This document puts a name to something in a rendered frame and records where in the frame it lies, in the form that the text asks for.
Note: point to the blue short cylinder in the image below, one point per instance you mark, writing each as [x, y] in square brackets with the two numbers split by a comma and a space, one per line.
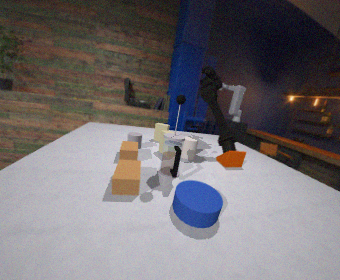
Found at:
[197, 204]

